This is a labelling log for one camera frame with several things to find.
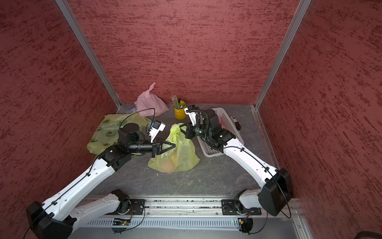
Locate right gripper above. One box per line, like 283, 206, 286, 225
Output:
177, 120, 212, 138

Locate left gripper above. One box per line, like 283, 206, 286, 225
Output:
128, 135, 176, 158

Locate pink plastic bag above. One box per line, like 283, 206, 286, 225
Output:
134, 82, 169, 117

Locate green avocado print bag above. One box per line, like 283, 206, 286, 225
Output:
87, 114, 151, 155

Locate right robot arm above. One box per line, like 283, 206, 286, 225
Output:
182, 105, 293, 217

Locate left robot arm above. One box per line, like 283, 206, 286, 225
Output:
26, 121, 176, 239

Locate peach in basket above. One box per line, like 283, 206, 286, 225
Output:
164, 159, 177, 172

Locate yellow pencil cup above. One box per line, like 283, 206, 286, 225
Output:
174, 101, 187, 120

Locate pencils in cup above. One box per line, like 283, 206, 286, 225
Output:
170, 95, 186, 110

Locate white plastic basket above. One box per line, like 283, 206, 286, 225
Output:
197, 108, 244, 157

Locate small black object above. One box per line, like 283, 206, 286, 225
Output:
230, 115, 241, 132

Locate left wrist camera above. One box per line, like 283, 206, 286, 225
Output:
149, 120, 166, 143

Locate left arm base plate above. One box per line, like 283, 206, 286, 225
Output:
107, 199, 146, 216

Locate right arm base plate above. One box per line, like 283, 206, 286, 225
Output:
221, 199, 262, 216

